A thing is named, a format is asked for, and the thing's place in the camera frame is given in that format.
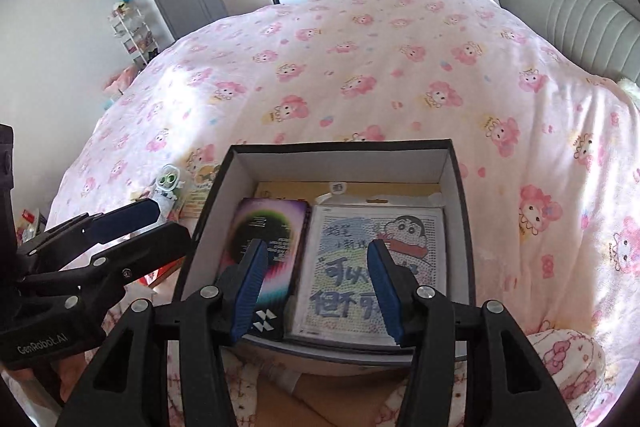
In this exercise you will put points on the cartoon sticker card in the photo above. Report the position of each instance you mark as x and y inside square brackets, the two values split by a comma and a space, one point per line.
[200, 187]

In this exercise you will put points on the grey padded headboard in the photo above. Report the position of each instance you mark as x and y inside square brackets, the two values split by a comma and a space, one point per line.
[565, 2]

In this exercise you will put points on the pink printed pillow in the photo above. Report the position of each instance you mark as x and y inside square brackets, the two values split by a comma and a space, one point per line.
[565, 372]

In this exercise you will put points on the cartoon bead art pack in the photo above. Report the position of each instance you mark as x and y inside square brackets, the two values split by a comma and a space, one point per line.
[345, 257]

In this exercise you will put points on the white green-eyed toy figure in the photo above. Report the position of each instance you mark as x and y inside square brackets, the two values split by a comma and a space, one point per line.
[169, 187]

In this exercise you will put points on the white plush toy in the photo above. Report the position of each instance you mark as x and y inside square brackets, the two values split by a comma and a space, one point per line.
[627, 89]

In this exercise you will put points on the pink printed blanket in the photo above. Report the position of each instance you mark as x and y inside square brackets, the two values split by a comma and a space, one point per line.
[375, 72]

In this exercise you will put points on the brown cardboard sheet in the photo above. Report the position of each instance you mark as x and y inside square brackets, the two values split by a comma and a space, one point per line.
[340, 397]

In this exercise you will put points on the dark rainbow card box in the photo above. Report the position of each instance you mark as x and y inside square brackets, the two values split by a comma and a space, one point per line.
[272, 227]

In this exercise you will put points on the red flat packet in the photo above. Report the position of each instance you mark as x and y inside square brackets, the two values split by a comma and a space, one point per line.
[160, 274]

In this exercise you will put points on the black cardboard box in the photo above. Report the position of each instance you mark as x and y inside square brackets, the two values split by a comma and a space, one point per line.
[450, 207]

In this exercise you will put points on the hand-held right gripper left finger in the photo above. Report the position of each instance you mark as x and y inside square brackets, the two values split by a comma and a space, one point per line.
[249, 294]

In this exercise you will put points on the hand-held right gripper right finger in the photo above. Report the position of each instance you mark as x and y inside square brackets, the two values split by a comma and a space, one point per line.
[386, 294]

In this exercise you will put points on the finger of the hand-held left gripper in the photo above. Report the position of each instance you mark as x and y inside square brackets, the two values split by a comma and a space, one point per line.
[150, 244]
[125, 217]

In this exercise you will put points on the yellow flat board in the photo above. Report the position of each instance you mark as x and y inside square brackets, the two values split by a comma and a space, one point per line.
[285, 189]

